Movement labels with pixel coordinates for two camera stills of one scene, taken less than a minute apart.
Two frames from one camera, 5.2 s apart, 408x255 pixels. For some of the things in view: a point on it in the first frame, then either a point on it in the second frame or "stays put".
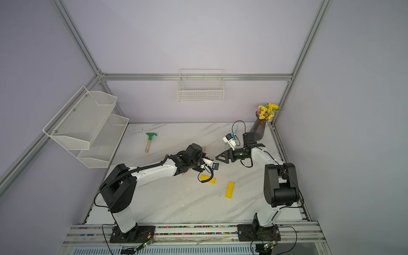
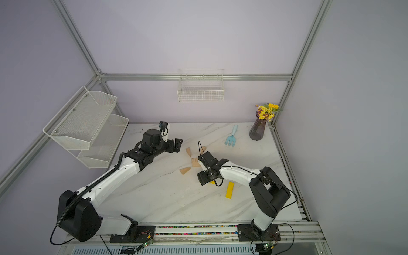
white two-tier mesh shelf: [85, 126] stays put
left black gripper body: [195, 164] to [164, 147]
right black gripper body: [239, 154] to [206, 176]
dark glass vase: [258, 127] stays put
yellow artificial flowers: [266, 111] stays put
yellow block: [230, 189] stays put
